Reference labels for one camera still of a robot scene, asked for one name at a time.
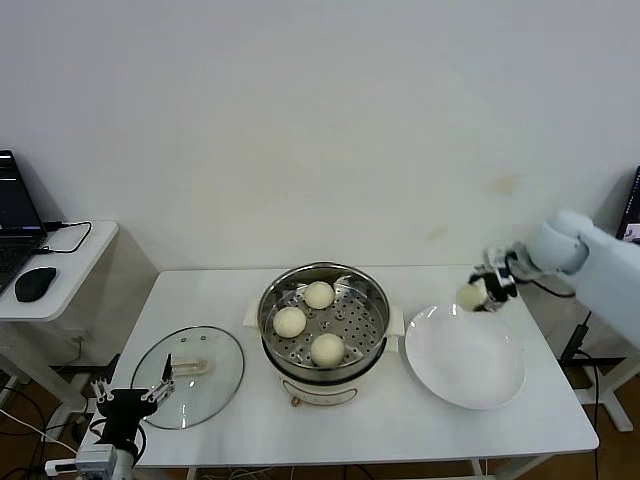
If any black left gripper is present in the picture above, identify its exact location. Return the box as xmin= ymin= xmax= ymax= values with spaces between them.
xmin=89 ymin=353 xmax=176 ymax=447

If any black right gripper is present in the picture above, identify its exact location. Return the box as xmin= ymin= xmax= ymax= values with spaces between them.
xmin=467 ymin=246 xmax=521 ymax=314

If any white steamed baozi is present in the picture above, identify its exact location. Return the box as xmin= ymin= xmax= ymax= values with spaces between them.
xmin=310 ymin=333 xmax=346 ymax=369
xmin=456 ymin=282 xmax=489 ymax=312
xmin=272 ymin=306 xmax=307 ymax=339
xmin=304 ymin=281 xmax=335 ymax=310

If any round glass pot lid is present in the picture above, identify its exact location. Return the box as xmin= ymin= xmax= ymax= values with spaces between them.
xmin=130 ymin=326 xmax=246 ymax=431

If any stainless steel steamer basket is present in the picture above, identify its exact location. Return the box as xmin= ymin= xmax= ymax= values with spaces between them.
xmin=258 ymin=263 xmax=392 ymax=369

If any round white plate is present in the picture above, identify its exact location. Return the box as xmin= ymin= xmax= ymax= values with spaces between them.
xmin=404 ymin=303 xmax=528 ymax=411

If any white side desk with mouse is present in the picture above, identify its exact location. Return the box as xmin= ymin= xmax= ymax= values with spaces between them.
xmin=0 ymin=221 xmax=120 ymax=416

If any black computer mouse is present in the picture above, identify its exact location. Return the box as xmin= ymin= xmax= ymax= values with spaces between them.
xmin=14 ymin=267 xmax=59 ymax=304

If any black laptop with lit screen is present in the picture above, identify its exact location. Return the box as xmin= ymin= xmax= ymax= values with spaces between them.
xmin=617 ymin=167 xmax=640 ymax=245

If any cream electric cooking pot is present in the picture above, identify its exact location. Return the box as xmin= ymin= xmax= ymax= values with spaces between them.
xmin=243 ymin=304 xmax=405 ymax=409

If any black laptop with dark screen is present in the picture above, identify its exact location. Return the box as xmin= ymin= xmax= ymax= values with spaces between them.
xmin=0 ymin=149 xmax=49 ymax=296

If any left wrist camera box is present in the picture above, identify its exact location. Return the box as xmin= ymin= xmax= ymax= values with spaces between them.
xmin=44 ymin=444 xmax=119 ymax=480

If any black floor cable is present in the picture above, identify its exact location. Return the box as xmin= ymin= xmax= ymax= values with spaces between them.
xmin=0 ymin=384 xmax=51 ymax=441

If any white floor cable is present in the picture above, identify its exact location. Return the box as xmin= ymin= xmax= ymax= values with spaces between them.
xmin=0 ymin=408 xmax=81 ymax=455

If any black laptop charger cable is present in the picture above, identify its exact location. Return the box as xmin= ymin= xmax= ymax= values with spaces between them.
xmin=32 ymin=221 xmax=95 ymax=257

